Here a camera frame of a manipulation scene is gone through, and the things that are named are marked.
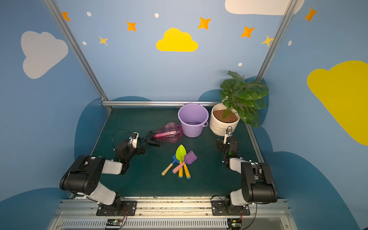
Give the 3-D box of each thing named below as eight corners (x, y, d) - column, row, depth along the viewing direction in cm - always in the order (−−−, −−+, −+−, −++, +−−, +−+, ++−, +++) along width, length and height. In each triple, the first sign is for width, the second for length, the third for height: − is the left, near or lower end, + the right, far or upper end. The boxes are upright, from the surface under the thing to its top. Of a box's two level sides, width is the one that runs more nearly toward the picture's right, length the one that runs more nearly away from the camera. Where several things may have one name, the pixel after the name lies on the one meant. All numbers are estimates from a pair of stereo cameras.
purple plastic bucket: (178, 139, 105) (177, 124, 91) (179, 119, 118) (178, 103, 103) (206, 139, 105) (209, 124, 91) (204, 119, 118) (207, 103, 104)
